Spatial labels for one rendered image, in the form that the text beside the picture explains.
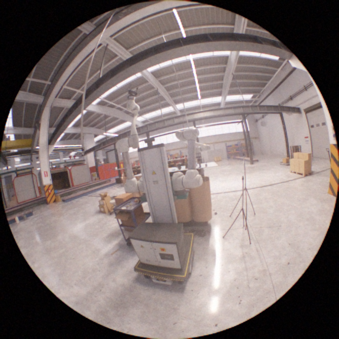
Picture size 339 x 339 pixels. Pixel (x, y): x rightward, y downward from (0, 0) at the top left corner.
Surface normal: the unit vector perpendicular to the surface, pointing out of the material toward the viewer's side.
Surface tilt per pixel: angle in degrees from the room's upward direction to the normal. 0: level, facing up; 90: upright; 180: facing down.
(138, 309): 0
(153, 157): 90
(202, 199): 90
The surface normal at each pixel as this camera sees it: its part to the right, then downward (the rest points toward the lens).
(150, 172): -0.26, 0.14
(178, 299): -0.16, -0.98
